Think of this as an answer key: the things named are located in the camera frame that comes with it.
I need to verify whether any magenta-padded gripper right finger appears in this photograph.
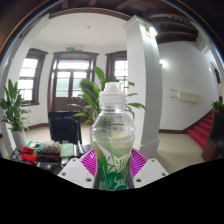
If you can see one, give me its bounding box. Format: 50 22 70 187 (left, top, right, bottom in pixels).
129 148 170 189

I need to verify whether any plant on cabinet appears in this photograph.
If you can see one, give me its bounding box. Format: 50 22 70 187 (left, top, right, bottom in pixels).
211 100 224 113

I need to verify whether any clear green-label drink bottle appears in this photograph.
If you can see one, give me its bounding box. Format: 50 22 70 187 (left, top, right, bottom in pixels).
90 82 136 191

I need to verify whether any dark wooden glazed door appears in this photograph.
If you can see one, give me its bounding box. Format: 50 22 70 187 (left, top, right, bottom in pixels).
48 50 99 113

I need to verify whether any snack bag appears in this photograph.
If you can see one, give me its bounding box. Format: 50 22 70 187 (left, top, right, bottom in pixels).
39 140 62 155

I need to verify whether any black office chair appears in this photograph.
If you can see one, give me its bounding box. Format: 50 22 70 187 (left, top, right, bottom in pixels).
48 110 83 146

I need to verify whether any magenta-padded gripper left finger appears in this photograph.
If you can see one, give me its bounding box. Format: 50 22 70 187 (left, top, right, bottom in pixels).
57 148 98 190

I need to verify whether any green notebook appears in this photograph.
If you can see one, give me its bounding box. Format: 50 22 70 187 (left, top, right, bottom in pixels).
59 143 75 158

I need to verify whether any large potted green plant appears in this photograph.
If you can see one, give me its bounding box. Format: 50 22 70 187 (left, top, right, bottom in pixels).
68 65 147 126

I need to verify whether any dark wooden cabinet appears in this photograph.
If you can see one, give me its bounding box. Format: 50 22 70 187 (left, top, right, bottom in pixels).
201 111 224 163

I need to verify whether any red carpeted staircase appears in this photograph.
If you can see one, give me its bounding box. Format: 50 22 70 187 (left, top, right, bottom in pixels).
187 111 214 149

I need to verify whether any pillar-mounted lamp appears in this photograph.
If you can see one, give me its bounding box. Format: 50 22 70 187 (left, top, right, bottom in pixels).
144 26 158 38

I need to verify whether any dark-framed window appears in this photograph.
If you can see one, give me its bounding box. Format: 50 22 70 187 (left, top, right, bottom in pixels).
105 50 128 88
17 48 49 106

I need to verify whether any small potted green plant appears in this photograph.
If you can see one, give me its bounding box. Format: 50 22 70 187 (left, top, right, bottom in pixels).
0 78 31 149

